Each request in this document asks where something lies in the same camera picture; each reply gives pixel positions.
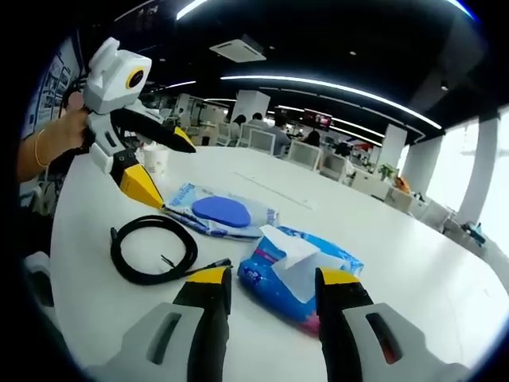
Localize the person's left hand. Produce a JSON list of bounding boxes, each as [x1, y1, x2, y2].
[[43, 105, 95, 161]]

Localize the long curved ceiling light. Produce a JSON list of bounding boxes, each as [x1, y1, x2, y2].
[[176, 0, 478, 20], [220, 74, 443, 131]]

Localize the hanging display screen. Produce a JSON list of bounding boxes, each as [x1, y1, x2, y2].
[[302, 110, 333, 131]]

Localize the white table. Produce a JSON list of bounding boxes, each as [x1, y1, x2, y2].
[[49, 145, 509, 382]]

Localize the potted green plant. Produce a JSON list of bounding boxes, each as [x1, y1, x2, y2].
[[377, 162, 398, 182]]

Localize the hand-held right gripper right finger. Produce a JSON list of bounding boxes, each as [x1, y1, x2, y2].
[[313, 266, 472, 382]]

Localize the white grey plastic object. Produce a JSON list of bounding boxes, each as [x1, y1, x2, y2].
[[22, 252, 56, 315]]

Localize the black cable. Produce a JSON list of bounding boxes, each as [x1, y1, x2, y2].
[[109, 214, 234, 287]]

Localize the wall poster board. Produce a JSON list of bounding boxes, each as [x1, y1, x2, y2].
[[25, 53, 79, 128]]

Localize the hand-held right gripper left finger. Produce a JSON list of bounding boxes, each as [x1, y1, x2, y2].
[[85, 265, 234, 382]]

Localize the blue tissue pack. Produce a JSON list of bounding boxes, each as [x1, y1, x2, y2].
[[237, 224, 365, 335]]

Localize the gold bracelet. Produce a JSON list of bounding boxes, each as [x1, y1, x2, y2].
[[34, 129, 49, 166]]

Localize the white paper cup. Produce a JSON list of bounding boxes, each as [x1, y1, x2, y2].
[[142, 142, 171, 181]]

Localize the ceiling air conditioner unit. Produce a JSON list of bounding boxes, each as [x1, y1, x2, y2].
[[208, 33, 267, 63]]

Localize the teal object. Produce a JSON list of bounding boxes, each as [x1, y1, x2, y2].
[[460, 221, 488, 246]]

